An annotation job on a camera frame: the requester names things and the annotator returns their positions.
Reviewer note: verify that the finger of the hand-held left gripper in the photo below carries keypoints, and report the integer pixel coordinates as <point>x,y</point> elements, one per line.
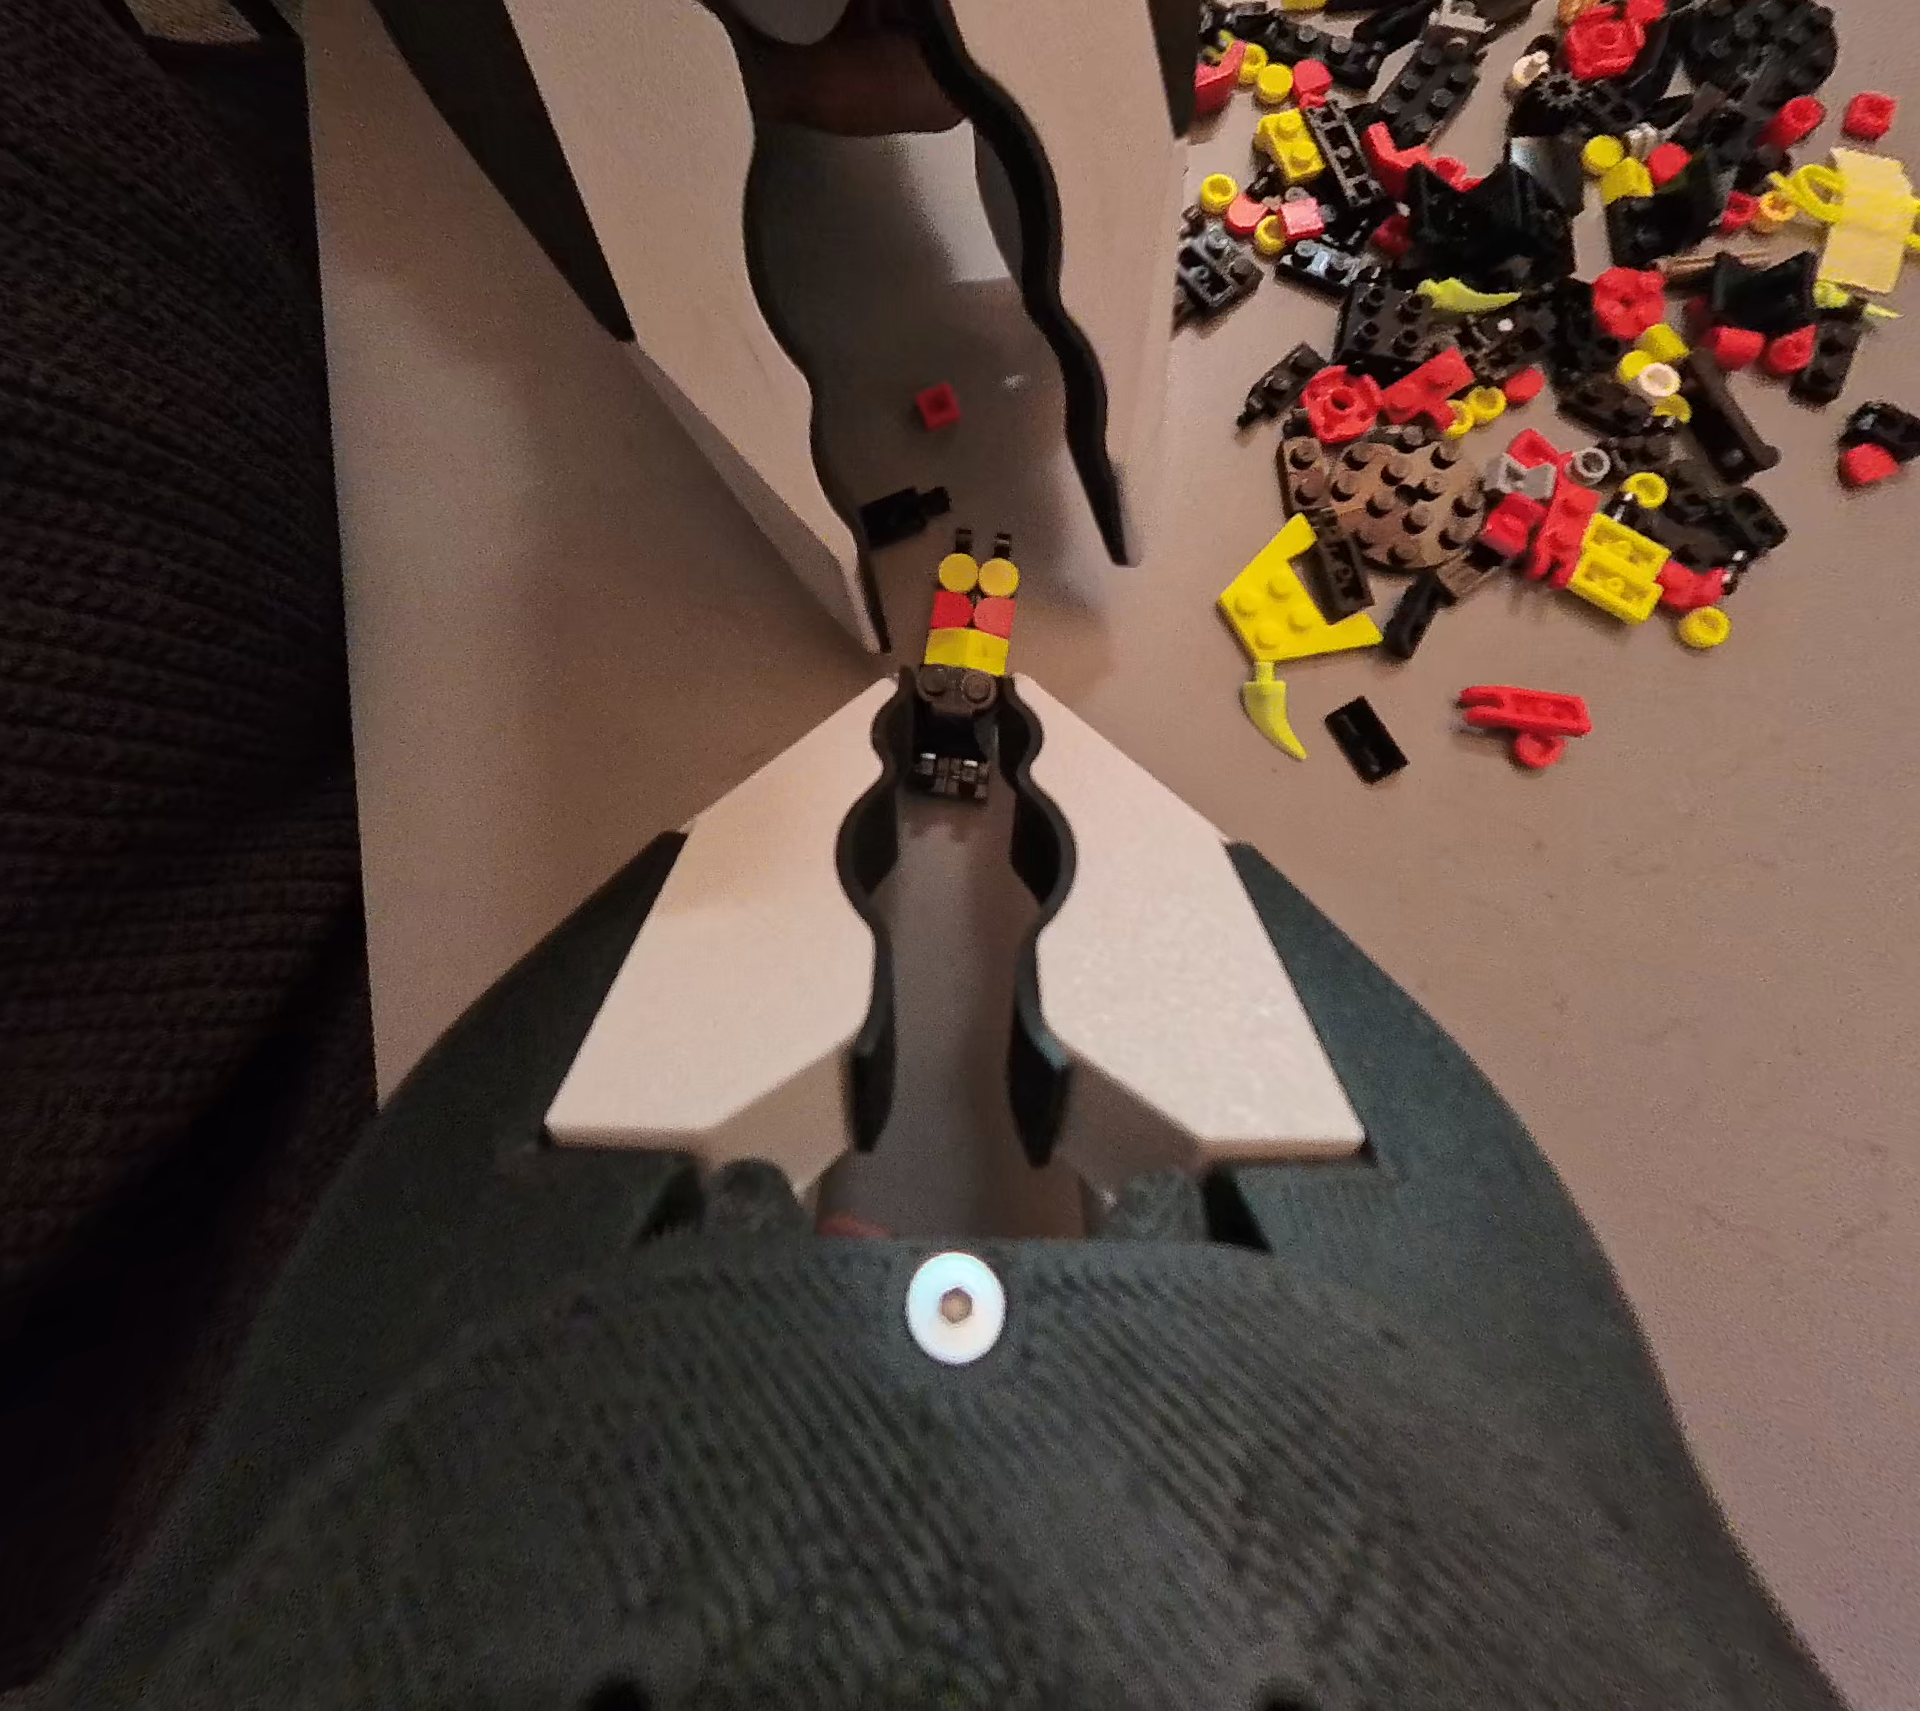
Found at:
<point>1094,14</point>
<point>659,211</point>

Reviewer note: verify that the black lego clip plate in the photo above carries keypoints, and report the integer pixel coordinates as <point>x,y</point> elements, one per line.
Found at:
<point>902,514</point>

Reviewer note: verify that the pile of lego pieces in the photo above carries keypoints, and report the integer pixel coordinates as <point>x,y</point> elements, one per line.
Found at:
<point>1499,243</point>

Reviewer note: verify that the small red lego brick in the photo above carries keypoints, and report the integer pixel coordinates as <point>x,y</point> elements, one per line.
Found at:
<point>936,404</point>

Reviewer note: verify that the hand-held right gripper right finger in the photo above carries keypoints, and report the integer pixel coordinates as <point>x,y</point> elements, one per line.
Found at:
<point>1185,990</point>

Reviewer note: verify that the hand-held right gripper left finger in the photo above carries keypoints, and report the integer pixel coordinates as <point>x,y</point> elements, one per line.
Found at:
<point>721,990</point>

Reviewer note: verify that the black yellow red lego assembly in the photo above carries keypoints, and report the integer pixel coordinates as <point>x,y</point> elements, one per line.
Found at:
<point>969,646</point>

